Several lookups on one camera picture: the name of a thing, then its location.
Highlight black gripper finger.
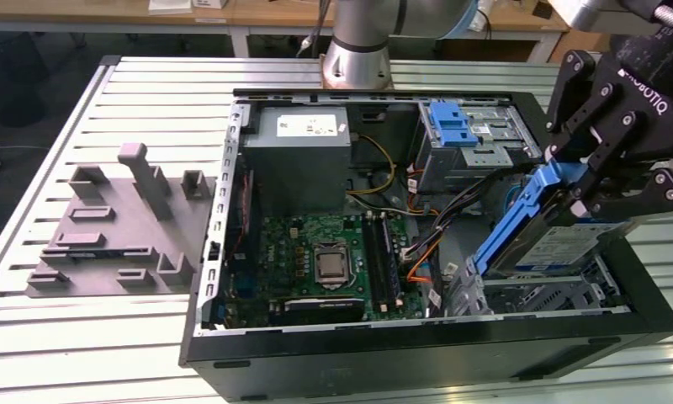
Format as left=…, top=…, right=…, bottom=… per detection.
left=563, top=111, right=673, bottom=221
left=542, top=49, right=623, bottom=163

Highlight hard disk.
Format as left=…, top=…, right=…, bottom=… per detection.
left=470, top=159, right=634, bottom=279

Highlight metal disk bay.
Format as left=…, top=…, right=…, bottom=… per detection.
left=445, top=247, right=621, bottom=316

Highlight brown cabinet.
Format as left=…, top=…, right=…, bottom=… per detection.
left=549, top=24, right=618, bottom=64

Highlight metal drive cage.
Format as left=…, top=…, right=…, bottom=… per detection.
left=417, top=98, right=542, bottom=194

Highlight blue plastic drive latch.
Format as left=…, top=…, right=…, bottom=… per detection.
left=429, top=100, right=478, bottom=147

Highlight black RAM slot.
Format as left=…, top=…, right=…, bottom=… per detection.
left=385, top=212, right=403, bottom=310
left=378, top=212, right=397, bottom=311
left=362, top=212, right=383, bottom=311
left=369, top=212, right=390, bottom=311

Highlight grey power supply unit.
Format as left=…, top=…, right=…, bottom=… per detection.
left=239, top=104, right=353, bottom=215

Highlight CPU socket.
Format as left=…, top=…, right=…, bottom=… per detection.
left=311, top=242, right=353, bottom=290

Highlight silver CPU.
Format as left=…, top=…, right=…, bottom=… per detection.
left=317, top=252, right=347, bottom=282

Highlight green motherboard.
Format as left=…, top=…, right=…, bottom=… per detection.
left=222, top=212, right=427, bottom=327

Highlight black PC case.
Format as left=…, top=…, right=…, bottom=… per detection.
left=178, top=88, right=673, bottom=403

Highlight black graphics card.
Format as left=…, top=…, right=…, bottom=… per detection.
left=267, top=296, right=366, bottom=326

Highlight white paper box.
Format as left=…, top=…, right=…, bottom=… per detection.
left=147, top=0, right=192, bottom=16

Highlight grey parts rack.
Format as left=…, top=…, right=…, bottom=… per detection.
left=24, top=142, right=216, bottom=300

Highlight wooden desk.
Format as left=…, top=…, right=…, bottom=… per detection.
left=0, top=0, right=571, bottom=58

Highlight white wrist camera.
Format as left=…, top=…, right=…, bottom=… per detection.
left=547, top=0, right=623, bottom=31

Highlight blue data wire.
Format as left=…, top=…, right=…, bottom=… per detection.
left=502, top=178, right=526, bottom=211

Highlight black wire bundle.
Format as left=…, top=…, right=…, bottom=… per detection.
left=399, top=162, right=539, bottom=284

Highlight yellow black supply wires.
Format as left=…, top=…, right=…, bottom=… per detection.
left=345, top=133, right=398, bottom=197

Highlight hanging grey cable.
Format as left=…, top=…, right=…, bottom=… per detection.
left=295, top=0, right=337, bottom=58

